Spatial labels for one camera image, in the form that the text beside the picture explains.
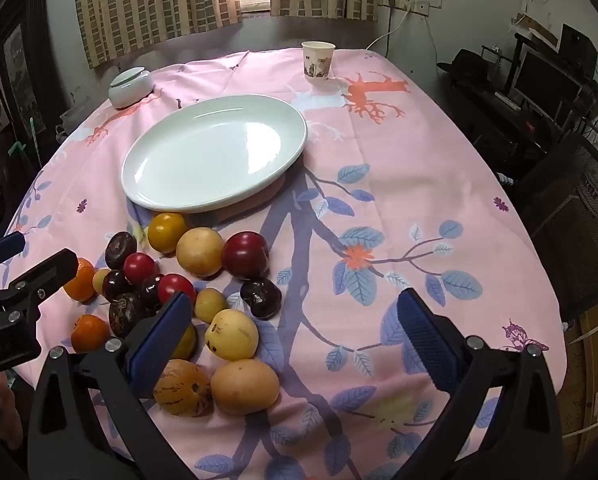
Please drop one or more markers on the red cherry tomato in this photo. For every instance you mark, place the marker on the red cherry tomato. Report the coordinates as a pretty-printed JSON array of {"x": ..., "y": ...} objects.
[
  {"x": 139, "y": 266},
  {"x": 175, "y": 286}
]

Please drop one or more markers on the black speaker box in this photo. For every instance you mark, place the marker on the black speaker box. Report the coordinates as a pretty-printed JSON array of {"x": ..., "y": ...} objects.
[{"x": 576, "y": 47}]

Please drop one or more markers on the printed paper cup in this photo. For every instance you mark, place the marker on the printed paper cup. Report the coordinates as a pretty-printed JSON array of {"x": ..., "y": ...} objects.
[{"x": 317, "y": 62}]

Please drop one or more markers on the clear plastic jug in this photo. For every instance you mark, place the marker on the clear plastic jug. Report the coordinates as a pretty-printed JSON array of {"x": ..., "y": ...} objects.
[{"x": 76, "y": 115}]

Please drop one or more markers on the large red plum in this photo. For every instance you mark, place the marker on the large red plum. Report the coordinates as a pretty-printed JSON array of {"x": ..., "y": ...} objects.
[{"x": 245, "y": 255}]

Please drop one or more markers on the pink printed tablecloth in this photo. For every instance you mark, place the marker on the pink printed tablecloth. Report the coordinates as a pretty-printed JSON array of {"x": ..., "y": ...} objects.
[{"x": 429, "y": 185}]

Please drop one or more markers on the pale yellow pear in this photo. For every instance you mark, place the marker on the pale yellow pear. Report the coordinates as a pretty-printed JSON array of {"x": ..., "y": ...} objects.
[{"x": 231, "y": 334}]

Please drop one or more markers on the black hat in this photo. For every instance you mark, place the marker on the black hat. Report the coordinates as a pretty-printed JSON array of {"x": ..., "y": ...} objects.
[{"x": 466, "y": 62}]

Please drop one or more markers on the dark brown water chestnut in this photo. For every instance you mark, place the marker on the dark brown water chestnut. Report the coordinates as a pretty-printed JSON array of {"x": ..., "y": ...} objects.
[
  {"x": 124, "y": 314},
  {"x": 120, "y": 250}
]

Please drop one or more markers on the computer monitor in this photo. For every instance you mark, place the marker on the computer monitor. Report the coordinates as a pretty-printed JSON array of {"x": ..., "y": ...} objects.
[{"x": 544, "y": 82}]

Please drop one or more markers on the white oval plate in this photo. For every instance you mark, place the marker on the white oval plate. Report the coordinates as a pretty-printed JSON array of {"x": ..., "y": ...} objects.
[{"x": 214, "y": 152}]

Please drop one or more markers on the small tan loquat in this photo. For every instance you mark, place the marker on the small tan loquat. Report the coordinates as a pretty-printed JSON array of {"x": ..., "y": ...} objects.
[
  {"x": 100, "y": 280},
  {"x": 210, "y": 304}
]

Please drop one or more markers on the white wall socket strip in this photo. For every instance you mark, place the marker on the white wall socket strip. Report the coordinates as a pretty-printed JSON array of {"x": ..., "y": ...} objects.
[{"x": 406, "y": 4}]

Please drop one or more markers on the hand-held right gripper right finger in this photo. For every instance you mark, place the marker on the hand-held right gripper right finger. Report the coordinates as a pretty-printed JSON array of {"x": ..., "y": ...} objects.
[{"x": 424, "y": 340}]

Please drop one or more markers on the black desk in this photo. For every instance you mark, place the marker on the black desk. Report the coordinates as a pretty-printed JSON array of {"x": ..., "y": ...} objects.
[{"x": 499, "y": 125}]

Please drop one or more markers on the round tan pear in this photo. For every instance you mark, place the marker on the round tan pear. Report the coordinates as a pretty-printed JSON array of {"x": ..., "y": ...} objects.
[{"x": 200, "y": 251}]

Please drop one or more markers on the yellow tomato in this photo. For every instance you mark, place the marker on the yellow tomato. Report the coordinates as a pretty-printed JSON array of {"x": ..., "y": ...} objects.
[
  {"x": 166, "y": 231},
  {"x": 186, "y": 342}
]

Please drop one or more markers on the large dark red cherry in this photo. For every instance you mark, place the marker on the large dark red cherry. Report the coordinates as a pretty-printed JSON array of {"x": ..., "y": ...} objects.
[{"x": 260, "y": 297}]

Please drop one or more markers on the striped pepino melon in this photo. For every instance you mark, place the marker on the striped pepino melon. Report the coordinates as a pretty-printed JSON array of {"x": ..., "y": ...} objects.
[{"x": 183, "y": 388}]

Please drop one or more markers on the white lidded ceramic jar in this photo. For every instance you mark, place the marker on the white lidded ceramic jar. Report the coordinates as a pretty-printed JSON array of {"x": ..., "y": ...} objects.
[{"x": 130, "y": 87}]

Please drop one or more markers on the black mesh chair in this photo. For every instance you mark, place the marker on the black mesh chair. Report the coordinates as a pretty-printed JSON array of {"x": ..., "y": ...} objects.
[{"x": 574, "y": 220}]

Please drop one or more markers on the orange mandarin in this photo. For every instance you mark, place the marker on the orange mandarin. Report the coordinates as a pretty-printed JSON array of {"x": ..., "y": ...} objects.
[
  {"x": 79, "y": 282},
  {"x": 90, "y": 332}
]

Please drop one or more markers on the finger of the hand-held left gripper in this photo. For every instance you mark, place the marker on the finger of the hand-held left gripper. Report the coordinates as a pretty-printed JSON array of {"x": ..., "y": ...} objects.
[
  {"x": 44, "y": 275},
  {"x": 1, "y": 249}
]

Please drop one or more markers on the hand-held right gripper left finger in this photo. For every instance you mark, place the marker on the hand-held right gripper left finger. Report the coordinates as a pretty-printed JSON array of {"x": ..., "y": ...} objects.
[{"x": 161, "y": 340}]

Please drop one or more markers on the framed wall picture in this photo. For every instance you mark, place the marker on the framed wall picture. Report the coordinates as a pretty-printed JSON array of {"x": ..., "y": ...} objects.
[{"x": 21, "y": 75}]

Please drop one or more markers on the oval tan pear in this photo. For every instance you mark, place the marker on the oval tan pear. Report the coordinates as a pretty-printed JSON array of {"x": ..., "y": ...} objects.
[{"x": 245, "y": 386}]

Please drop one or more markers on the wide checked curtain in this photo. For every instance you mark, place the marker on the wide checked curtain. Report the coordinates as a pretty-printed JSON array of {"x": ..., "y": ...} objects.
[{"x": 154, "y": 0}]

